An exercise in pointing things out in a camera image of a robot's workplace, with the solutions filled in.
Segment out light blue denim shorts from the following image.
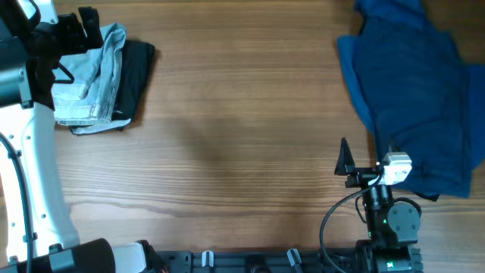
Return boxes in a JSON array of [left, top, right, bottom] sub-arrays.
[[52, 23, 127, 126]]

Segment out blue garment pile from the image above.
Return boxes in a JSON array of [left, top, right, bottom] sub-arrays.
[[337, 0, 484, 199]]

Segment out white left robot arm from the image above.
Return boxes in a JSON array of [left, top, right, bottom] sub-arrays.
[[1, 1, 151, 272]]

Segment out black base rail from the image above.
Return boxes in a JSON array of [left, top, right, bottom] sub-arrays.
[[158, 248, 424, 273]]

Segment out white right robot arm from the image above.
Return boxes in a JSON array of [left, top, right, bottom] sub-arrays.
[[334, 139, 422, 272]]

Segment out folded black shorts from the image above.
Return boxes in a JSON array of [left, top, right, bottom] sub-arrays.
[[70, 39, 156, 136]]

